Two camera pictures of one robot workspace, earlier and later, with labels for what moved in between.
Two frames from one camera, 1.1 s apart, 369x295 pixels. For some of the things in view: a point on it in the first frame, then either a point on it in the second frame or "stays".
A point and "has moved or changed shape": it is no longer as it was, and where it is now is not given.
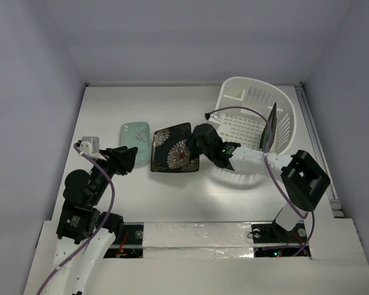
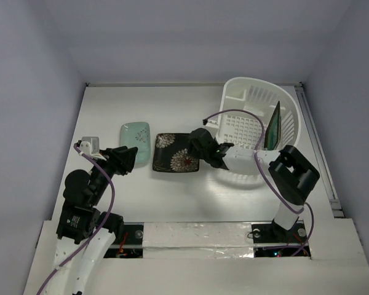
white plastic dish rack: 243,105 stays
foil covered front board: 217,259 stays
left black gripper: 122,158 stays
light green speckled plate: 136,134 stays
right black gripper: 201,141 -> 198,147
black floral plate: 171,150 has moved or changed shape
